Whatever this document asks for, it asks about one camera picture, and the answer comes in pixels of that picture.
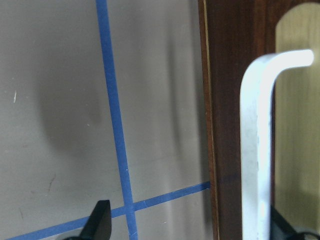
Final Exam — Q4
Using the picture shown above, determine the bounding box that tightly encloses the wooden drawer with white handle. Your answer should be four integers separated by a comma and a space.
198, 0, 320, 240

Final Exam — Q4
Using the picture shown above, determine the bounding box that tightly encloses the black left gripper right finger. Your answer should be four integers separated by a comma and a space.
269, 206, 320, 240

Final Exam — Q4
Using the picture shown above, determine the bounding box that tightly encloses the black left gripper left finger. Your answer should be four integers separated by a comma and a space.
65, 200, 112, 240

